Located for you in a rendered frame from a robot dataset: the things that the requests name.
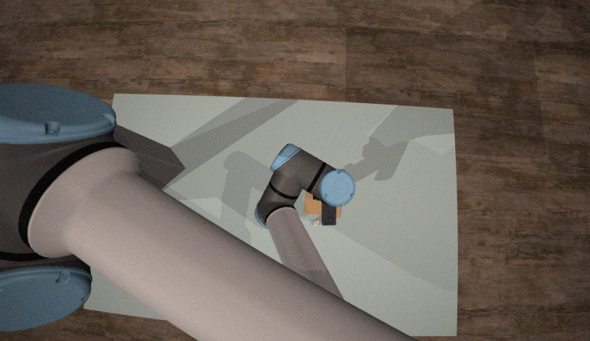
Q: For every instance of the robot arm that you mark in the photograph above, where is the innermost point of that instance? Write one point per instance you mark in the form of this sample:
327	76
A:
77	199

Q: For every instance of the orange flat mat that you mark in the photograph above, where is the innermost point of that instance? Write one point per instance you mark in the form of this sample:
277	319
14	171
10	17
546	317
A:
314	206

